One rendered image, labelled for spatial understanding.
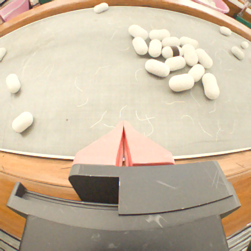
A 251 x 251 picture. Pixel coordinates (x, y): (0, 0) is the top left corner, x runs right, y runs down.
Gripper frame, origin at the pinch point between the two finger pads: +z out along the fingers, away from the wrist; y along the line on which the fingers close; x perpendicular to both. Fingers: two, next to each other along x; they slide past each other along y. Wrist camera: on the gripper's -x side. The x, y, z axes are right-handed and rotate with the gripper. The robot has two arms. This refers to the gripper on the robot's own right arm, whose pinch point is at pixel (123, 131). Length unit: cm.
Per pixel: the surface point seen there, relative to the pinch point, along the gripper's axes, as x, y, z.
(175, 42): -8.6, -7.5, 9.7
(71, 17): -14.8, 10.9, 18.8
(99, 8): -15.6, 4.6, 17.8
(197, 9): -18.7, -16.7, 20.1
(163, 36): -9.4, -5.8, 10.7
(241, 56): -9.8, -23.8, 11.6
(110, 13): -14.5, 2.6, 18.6
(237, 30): -17.9, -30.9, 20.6
